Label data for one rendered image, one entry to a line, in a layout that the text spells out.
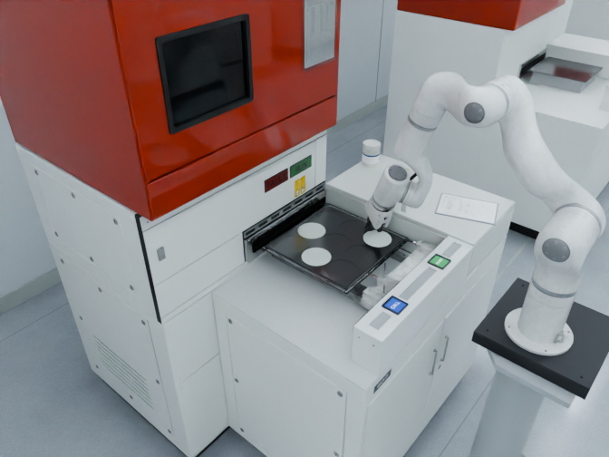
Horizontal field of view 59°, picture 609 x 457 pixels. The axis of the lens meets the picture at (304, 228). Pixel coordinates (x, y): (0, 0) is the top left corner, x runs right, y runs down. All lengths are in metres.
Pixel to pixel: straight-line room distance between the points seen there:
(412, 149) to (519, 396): 0.83
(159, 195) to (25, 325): 1.86
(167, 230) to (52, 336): 1.59
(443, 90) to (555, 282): 0.58
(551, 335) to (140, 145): 1.22
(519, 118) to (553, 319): 0.56
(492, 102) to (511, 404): 0.96
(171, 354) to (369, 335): 0.70
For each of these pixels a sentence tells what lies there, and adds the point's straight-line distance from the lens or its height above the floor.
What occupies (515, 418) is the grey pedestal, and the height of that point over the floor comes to 0.55.
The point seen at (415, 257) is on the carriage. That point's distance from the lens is 1.89.
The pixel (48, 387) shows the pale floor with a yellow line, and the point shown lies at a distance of 2.84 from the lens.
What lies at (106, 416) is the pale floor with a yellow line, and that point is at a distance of 2.64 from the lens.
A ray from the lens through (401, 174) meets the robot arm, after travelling 1.70.
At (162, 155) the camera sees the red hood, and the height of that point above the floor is 1.40.
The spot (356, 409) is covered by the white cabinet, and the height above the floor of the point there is 0.72.
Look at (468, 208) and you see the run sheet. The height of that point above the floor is 0.97.
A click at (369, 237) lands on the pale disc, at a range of 1.93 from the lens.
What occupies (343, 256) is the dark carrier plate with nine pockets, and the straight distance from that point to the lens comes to 1.83.
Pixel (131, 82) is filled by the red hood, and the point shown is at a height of 1.60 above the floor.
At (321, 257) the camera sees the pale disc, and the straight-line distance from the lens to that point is 1.82.
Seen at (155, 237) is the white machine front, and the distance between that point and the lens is 1.57.
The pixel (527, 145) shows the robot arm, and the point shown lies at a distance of 1.46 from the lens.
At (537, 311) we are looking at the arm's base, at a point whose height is 0.98.
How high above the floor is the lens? 2.03
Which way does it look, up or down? 35 degrees down
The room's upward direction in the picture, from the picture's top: straight up
